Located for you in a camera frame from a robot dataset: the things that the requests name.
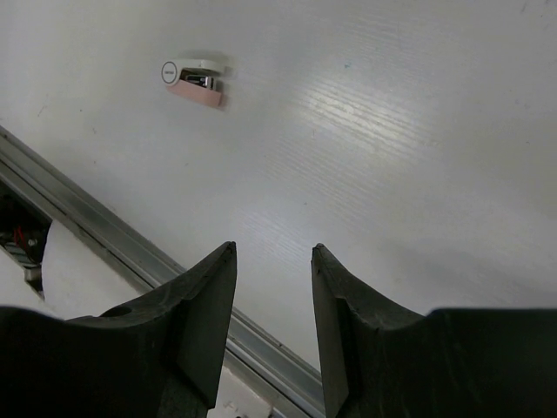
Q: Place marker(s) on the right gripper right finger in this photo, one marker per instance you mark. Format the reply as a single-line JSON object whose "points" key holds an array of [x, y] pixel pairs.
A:
{"points": [[380, 359]]}

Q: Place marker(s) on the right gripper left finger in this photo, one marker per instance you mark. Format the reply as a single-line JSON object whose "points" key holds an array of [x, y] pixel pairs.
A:
{"points": [[159, 355]]}

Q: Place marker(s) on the pink eraser with sharpener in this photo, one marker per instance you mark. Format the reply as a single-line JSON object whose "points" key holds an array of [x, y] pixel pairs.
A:
{"points": [[195, 79]]}

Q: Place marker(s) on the aluminium frame rail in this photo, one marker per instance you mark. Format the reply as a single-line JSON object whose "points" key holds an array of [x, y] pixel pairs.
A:
{"points": [[271, 370]]}

